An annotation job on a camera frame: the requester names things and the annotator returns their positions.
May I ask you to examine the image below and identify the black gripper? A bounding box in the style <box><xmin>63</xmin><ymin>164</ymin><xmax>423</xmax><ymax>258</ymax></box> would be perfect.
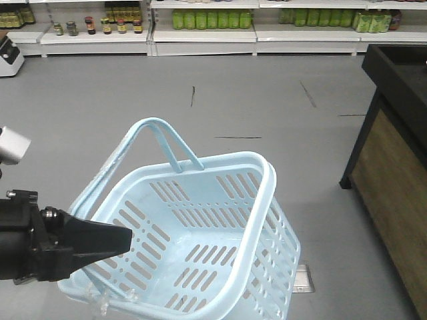
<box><xmin>1</xmin><ymin>189</ymin><xmax>132</xmax><ymax>284</ymax></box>

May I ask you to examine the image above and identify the light blue plastic basket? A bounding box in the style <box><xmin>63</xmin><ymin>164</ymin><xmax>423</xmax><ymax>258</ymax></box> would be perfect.
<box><xmin>58</xmin><ymin>117</ymin><xmax>301</xmax><ymax>319</ymax></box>

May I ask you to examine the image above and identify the white box appliance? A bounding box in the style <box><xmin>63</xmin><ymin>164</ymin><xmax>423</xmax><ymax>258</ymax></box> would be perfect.
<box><xmin>0</xmin><ymin>35</ymin><xmax>25</xmax><ymax>77</ymax></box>

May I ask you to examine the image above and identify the green-lid sauce jar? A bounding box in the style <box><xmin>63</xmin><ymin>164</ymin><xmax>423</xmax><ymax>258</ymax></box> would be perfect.
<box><xmin>53</xmin><ymin>23</ymin><xmax>64</xmax><ymax>36</ymax></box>

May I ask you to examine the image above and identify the white supermarket shelf unit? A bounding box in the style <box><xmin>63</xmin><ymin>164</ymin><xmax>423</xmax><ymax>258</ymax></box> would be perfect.
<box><xmin>7</xmin><ymin>1</ymin><xmax>426</xmax><ymax>57</ymax></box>

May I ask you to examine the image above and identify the dark green pickle jar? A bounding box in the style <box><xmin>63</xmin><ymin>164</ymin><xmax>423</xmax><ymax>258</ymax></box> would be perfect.
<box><xmin>66</xmin><ymin>21</ymin><xmax>79</xmax><ymax>37</ymax></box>

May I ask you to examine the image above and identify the yellow-label sauce jar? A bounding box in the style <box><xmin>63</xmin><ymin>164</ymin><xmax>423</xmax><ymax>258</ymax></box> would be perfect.
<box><xmin>101</xmin><ymin>17</ymin><xmax>112</xmax><ymax>35</ymax></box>

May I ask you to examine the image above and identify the red-lid dark sauce jar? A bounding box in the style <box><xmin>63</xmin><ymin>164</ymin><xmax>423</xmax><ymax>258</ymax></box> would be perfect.
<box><xmin>84</xmin><ymin>16</ymin><xmax>96</xmax><ymax>35</ymax></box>

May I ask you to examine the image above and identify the dark yellow-label jar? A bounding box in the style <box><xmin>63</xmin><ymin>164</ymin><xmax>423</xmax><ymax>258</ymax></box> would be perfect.
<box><xmin>132</xmin><ymin>19</ymin><xmax>143</xmax><ymax>34</ymax></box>

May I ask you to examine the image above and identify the metal floor socket plate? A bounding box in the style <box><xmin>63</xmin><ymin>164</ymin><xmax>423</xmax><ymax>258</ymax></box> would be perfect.
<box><xmin>293</xmin><ymin>264</ymin><xmax>315</xmax><ymax>293</ymax></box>

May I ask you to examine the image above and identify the row of green bottles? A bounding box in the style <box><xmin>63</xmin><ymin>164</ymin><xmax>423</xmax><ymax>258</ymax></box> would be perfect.
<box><xmin>171</xmin><ymin>9</ymin><xmax>252</xmax><ymax>30</ymax></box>

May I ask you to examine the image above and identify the black wooden produce stand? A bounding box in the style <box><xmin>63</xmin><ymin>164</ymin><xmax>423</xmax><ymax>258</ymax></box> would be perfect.
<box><xmin>340</xmin><ymin>44</ymin><xmax>426</xmax><ymax>319</ymax></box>

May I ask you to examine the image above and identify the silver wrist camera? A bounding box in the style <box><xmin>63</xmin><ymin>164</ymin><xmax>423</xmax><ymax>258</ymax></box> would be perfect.
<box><xmin>1</xmin><ymin>126</ymin><xmax>31</xmax><ymax>165</ymax></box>

